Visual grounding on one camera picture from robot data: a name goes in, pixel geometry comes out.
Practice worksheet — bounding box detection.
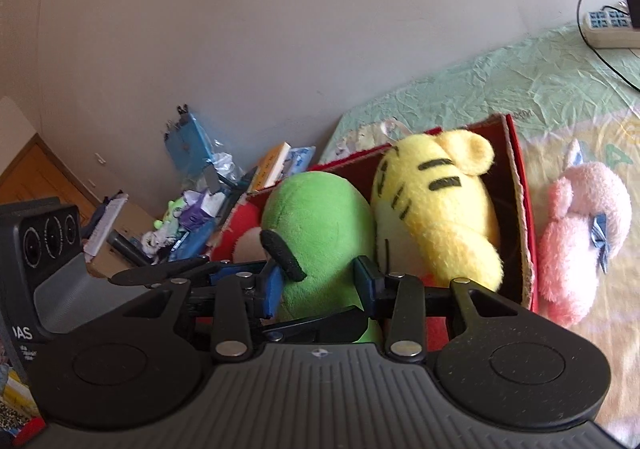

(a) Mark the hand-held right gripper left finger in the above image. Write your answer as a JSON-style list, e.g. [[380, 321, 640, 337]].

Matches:
[[120, 256, 284, 363]]

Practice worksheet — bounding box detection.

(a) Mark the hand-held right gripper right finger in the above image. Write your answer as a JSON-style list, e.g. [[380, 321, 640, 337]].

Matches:
[[352, 256, 523, 361]]

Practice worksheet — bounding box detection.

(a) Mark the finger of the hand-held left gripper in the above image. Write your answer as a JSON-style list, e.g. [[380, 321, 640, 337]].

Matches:
[[260, 306, 373, 344], [109, 256, 271, 289]]

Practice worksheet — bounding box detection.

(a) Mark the green plush toy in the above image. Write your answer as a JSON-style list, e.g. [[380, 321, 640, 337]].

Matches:
[[260, 172, 383, 345]]

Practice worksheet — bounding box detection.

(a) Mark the yellow tiger plush toy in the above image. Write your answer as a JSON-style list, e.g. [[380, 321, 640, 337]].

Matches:
[[370, 129, 505, 292]]

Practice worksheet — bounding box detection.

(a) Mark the red cardboard box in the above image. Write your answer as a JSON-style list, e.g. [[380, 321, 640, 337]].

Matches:
[[207, 113, 540, 315]]

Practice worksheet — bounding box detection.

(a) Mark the black cylinder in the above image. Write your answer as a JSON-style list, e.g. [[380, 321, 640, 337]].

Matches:
[[106, 231, 151, 266]]

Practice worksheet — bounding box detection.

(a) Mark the blue flat case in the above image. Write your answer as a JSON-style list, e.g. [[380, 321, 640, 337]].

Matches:
[[167, 219, 217, 263]]

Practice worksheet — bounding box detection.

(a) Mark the open cardboard box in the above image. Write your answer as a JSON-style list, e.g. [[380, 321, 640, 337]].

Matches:
[[82, 189, 163, 280]]

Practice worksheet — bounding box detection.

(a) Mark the small green toy figure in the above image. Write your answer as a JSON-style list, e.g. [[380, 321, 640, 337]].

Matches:
[[161, 196, 189, 231]]

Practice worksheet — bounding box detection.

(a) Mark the red plush toy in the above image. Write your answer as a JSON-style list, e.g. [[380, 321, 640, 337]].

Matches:
[[220, 202, 273, 265]]

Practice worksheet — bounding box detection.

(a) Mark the purple white carton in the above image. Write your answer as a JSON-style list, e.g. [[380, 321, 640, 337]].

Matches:
[[181, 189, 227, 230]]

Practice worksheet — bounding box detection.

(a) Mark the orange book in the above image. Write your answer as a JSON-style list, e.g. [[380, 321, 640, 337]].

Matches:
[[245, 142, 293, 195]]

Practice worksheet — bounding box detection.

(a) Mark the clear plastic bag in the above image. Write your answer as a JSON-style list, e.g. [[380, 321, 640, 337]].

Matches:
[[209, 139, 247, 191]]

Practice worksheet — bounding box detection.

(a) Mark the light blue booklet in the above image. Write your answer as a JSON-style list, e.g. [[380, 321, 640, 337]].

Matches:
[[286, 145, 317, 176]]

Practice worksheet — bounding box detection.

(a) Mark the blue plastic packet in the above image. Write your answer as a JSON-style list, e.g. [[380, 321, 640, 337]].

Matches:
[[162, 104, 221, 180]]

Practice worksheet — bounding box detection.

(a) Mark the pale pink plush rabbit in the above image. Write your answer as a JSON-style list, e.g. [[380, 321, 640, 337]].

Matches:
[[537, 138, 633, 327]]

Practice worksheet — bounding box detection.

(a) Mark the white power strip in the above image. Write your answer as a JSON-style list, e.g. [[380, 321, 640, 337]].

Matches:
[[585, 4, 640, 49]]

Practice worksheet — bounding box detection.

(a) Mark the black charger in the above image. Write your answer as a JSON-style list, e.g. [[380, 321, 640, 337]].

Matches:
[[620, 0, 640, 30]]

